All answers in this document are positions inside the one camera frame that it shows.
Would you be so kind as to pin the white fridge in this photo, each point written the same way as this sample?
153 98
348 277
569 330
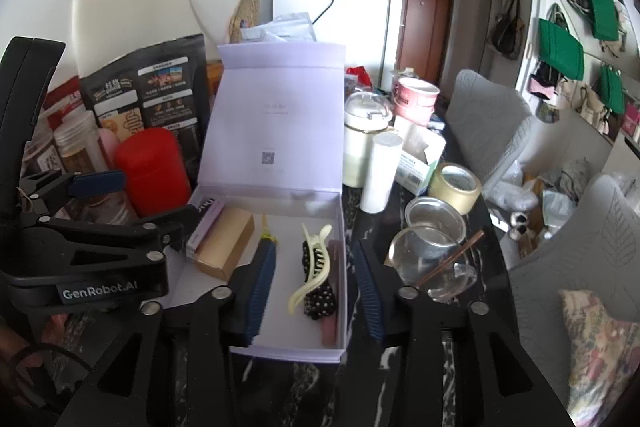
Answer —
365 17

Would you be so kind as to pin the pile of plastic bags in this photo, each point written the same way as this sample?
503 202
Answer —
550 202

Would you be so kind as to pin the clear glass jar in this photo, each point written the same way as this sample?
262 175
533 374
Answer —
425 267

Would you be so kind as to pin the pink paper cup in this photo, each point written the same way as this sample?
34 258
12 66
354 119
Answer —
415 99

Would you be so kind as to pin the brown door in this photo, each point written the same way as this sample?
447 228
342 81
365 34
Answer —
425 22

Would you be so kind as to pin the small glass cup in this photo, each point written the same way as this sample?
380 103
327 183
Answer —
432 217

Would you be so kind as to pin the floral cushion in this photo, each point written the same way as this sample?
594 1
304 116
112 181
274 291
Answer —
605 357

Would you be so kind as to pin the black polka dot packet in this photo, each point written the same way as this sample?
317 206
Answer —
320 299

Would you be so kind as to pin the dark hanging bag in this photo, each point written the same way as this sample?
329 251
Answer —
507 32

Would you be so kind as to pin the pink slim box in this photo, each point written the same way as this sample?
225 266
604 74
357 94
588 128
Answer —
331 332

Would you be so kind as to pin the white gift box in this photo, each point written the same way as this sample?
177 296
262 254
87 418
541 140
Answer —
275 132

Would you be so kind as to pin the grey chair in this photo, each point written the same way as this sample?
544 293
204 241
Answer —
565 247
485 122

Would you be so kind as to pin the woven trivet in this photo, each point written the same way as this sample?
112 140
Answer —
245 14

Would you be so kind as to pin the beige tape roll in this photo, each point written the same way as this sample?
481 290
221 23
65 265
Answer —
452 189

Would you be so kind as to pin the copper straw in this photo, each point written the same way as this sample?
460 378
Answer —
452 257

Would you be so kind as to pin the yellow hair claw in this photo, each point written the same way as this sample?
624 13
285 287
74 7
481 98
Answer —
312 267

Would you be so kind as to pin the green tote bag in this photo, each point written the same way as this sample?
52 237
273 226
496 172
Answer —
602 9
614 89
560 49

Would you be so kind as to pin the purple box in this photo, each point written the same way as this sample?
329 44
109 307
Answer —
205 224

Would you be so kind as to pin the group of clear spice jars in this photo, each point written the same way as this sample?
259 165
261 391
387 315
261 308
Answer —
75 142

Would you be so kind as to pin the red canister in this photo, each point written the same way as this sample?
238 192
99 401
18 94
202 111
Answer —
150 172

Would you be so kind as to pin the paper towel roll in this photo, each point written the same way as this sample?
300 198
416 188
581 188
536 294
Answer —
380 172

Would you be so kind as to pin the person's left hand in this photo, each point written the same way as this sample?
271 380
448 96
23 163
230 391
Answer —
52 329

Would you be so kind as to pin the black snack bag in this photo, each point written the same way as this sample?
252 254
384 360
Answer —
150 82

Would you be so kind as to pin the clear plastic packet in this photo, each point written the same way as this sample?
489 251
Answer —
280 29

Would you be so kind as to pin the pink bottle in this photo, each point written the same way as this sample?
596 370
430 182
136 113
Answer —
109 147

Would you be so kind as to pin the gold cardboard box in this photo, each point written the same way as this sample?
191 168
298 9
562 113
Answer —
225 242

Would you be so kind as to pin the white green carton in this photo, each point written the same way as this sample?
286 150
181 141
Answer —
420 167

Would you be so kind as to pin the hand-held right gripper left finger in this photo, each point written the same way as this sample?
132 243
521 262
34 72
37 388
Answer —
262 292

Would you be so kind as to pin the fluffy slippers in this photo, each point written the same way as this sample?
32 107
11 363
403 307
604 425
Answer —
520 224

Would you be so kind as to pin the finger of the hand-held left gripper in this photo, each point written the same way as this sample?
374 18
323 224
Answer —
100 183
150 231

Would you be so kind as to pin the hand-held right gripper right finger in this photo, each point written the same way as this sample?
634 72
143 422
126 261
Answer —
370 294

